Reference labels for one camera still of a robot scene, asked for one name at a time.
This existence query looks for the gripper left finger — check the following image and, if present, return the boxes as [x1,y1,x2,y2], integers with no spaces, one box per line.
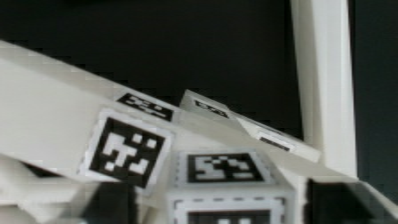
[82,182,138,224]

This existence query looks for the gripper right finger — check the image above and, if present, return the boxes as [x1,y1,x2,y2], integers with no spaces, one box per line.
[304,180,385,224]

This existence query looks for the white tagged cube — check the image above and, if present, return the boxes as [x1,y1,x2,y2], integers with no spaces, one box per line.
[165,149,295,224]

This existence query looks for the white chair back frame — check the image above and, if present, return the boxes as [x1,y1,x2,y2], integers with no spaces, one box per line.
[0,41,398,224]

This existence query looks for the white chair seat block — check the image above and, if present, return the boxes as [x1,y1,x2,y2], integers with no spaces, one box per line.
[236,117,321,162]

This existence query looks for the white chair leg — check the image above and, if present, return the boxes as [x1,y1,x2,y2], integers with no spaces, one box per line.
[179,90,231,120]

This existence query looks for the white front rail barrier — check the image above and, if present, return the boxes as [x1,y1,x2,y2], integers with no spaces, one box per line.
[289,0,357,177]

